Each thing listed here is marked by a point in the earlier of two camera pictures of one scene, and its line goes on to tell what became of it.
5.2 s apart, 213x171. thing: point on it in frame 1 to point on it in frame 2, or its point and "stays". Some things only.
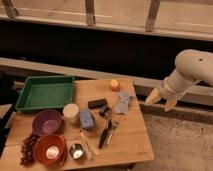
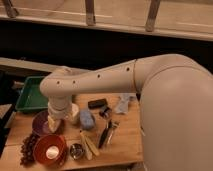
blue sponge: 86,118 stays
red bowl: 50,150 stays
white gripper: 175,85 to 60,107
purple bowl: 47,122 stays
